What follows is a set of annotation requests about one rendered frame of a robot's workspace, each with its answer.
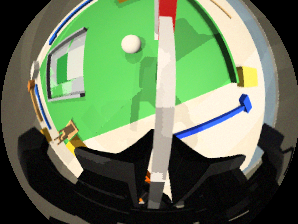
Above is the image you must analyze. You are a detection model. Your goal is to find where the red putter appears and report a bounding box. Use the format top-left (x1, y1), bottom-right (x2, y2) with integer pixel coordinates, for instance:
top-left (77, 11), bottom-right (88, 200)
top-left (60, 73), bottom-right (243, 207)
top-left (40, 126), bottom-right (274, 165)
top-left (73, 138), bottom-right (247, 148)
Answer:
top-left (148, 0), bottom-right (178, 209)

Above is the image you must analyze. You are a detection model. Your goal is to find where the green flat mat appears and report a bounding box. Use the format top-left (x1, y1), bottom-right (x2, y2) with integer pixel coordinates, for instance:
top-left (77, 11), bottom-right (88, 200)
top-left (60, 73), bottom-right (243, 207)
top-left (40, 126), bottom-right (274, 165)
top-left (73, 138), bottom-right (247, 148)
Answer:
top-left (39, 0), bottom-right (231, 141)

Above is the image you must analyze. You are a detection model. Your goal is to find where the white ball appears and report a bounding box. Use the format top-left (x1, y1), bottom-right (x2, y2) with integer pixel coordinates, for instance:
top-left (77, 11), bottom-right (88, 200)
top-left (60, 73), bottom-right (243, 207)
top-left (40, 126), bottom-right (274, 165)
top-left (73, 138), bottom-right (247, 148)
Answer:
top-left (121, 35), bottom-right (142, 53)

